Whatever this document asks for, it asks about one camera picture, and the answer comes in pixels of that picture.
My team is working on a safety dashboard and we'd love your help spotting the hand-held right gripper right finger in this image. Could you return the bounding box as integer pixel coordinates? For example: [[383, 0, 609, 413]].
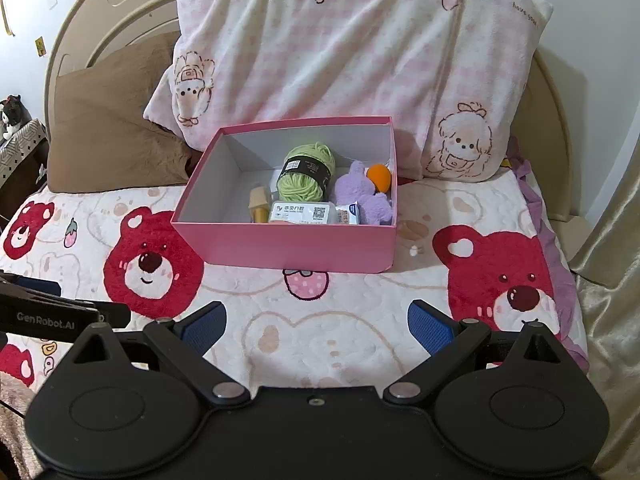
[[383, 300, 571, 405]]

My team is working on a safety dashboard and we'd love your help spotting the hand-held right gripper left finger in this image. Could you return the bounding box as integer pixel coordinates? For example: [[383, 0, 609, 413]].
[[67, 301, 250, 407]]

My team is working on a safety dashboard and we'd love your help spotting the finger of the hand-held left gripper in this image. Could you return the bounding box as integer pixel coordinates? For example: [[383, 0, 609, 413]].
[[95, 302, 132, 327], [0, 270, 62, 299]]

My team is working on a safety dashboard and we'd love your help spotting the pink cardboard box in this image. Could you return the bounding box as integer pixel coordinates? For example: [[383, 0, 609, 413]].
[[171, 116, 398, 273]]

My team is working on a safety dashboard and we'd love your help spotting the foundation bottle with gold cap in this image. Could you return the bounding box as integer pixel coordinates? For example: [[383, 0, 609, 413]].
[[248, 186, 272, 224]]

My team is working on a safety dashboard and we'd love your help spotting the small white blue tissue pack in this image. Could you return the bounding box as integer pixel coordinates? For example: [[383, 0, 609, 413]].
[[334, 201, 362, 226]]

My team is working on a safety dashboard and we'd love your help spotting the clear floss box orange label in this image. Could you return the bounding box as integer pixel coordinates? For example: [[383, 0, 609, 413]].
[[268, 201, 337, 225]]

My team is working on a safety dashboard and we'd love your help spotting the orange makeup sponge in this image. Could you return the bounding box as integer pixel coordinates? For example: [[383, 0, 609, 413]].
[[366, 164, 392, 193]]

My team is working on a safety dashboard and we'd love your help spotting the purple plush toy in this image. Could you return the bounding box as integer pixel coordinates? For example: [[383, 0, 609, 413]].
[[333, 160, 393, 226]]

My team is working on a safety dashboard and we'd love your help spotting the green yarn ball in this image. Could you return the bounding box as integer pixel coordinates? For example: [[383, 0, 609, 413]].
[[276, 142, 337, 204]]

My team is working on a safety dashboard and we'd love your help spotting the dark wooden nightstand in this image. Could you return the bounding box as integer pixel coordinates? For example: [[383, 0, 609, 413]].
[[0, 150, 49, 222]]

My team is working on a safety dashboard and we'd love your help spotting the bear printed blanket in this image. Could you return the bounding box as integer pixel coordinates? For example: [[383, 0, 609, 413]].
[[0, 167, 591, 401]]

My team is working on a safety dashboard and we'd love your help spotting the beige fluffy blanket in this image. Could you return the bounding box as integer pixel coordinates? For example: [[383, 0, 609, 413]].
[[0, 370, 43, 480]]

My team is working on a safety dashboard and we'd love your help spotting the patterned grey cloth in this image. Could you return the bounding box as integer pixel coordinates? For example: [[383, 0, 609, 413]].
[[0, 119, 48, 183]]

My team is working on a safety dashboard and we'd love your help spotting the brown pillow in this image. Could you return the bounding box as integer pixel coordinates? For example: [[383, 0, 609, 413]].
[[46, 32, 203, 195]]

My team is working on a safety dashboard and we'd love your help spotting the black white plush dog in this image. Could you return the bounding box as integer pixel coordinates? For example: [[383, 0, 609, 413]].
[[0, 94, 25, 142]]

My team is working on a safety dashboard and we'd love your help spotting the golden curtain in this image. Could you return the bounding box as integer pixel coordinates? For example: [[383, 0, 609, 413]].
[[570, 145, 640, 480]]

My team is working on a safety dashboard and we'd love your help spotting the pink plaid pillow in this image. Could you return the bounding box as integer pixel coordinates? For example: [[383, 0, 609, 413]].
[[143, 0, 555, 182]]

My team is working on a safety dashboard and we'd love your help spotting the beige headboard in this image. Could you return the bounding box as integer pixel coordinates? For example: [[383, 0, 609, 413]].
[[42, 0, 573, 221]]

